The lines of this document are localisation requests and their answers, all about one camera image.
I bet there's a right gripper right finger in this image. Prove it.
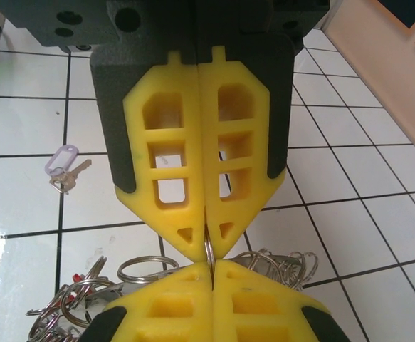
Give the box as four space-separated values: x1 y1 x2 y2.
212 259 352 342

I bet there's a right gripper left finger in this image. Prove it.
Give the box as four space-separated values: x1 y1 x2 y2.
82 261 214 342

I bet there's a metal disc with key rings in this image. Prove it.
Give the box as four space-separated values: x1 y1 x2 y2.
27 227 320 342

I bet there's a silver key with lilac tag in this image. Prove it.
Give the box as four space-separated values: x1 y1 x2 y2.
45 143 93 195

